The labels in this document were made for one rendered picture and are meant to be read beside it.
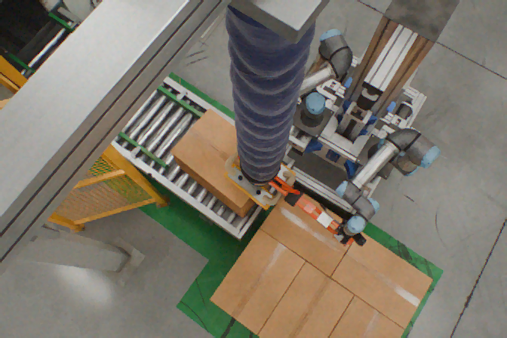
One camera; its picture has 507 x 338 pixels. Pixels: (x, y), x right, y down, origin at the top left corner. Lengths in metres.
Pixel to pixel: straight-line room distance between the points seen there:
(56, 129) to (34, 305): 3.43
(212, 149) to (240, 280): 0.93
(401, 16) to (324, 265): 1.77
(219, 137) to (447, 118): 2.28
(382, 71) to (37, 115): 1.44
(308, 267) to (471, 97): 2.33
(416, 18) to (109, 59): 1.57
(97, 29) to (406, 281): 2.82
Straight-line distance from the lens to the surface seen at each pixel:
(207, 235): 3.58
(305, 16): 0.82
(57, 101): 0.59
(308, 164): 3.50
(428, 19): 2.00
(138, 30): 0.61
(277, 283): 3.00
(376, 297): 3.11
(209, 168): 2.71
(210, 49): 4.18
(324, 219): 2.37
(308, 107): 2.52
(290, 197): 2.37
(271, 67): 1.10
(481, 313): 3.99
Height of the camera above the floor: 3.54
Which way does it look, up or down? 74 degrees down
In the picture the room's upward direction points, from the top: 1 degrees clockwise
